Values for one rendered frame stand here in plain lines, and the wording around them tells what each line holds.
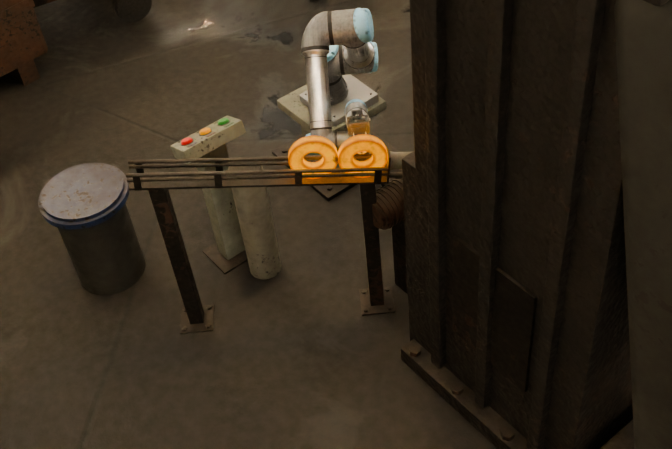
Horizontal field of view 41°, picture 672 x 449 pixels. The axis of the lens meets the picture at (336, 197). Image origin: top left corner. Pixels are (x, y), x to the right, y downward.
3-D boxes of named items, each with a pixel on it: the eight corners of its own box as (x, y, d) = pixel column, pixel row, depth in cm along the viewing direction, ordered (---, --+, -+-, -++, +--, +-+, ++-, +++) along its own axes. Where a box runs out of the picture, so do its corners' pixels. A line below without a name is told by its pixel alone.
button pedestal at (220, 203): (270, 246, 353) (246, 123, 311) (219, 278, 344) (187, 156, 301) (247, 225, 363) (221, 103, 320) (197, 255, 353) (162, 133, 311)
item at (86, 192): (169, 272, 348) (143, 191, 319) (95, 316, 335) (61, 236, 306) (128, 228, 367) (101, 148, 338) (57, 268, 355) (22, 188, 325)
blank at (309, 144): (339, 141, 274) (338, 134, 276) (287, 142, 273) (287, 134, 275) (337, 179, 284) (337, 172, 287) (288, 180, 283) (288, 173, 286)
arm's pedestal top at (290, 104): (277, 107, 374) (276, 99, 371) (338, 74, 387) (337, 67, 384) (324, 144, 355) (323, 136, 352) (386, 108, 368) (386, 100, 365)
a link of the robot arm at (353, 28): (340, 49, 360) (326, 5, 306) (378, 45, 359) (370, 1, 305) (342, 78, 358) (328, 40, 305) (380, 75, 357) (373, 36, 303)
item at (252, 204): (287, 268, 344) (269, 167, 308) (261, 285, 339) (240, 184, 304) (269, 251, 351) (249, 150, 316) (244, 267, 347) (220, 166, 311)
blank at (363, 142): (389, 139, 274) (388, 132, 277) (338, 140, 274) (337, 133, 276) (386, 177, 285) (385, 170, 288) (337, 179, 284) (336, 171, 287)
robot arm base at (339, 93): (303, 95, 367) (300, 76, 359) (330, 75, 373) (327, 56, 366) (329, 110, 358) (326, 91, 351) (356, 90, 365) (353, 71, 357)
